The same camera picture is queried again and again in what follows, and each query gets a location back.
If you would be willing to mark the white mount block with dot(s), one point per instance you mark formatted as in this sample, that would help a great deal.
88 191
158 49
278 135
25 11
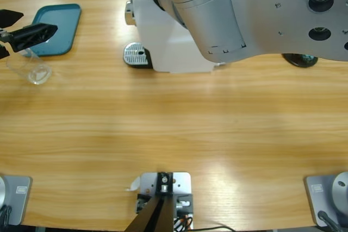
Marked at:
182 185

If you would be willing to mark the blue coffee capsule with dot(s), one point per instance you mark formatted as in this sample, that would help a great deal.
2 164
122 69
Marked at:
307 58

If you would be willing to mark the clear drinking glass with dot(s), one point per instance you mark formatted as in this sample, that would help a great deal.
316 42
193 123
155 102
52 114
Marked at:
35 71

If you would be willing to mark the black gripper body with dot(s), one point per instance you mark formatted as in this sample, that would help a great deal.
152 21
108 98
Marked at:
4 40

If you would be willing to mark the white paper tag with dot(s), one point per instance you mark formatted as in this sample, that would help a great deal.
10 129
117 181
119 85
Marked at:
135 184

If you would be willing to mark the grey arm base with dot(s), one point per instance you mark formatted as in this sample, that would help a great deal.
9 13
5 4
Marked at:
315 202
19 202

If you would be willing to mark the metal drip tray grate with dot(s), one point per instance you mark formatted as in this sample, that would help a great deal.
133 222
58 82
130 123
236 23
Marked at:
134 52

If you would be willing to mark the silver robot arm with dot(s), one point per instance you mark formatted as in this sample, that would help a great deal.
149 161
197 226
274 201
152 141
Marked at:
244 12

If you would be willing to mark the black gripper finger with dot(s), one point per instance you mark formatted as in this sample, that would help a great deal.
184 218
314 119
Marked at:
7 18
34 36

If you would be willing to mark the white capsule coffee machine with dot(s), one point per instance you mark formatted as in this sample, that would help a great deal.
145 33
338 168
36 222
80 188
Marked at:
163 44

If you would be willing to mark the dark camera post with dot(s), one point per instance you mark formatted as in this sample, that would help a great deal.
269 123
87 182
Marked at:
157 215

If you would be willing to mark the black capsule stand with rods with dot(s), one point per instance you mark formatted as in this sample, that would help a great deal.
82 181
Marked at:
299 63

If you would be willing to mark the teal plastic tray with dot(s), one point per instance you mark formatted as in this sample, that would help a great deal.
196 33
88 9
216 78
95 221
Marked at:
62 20

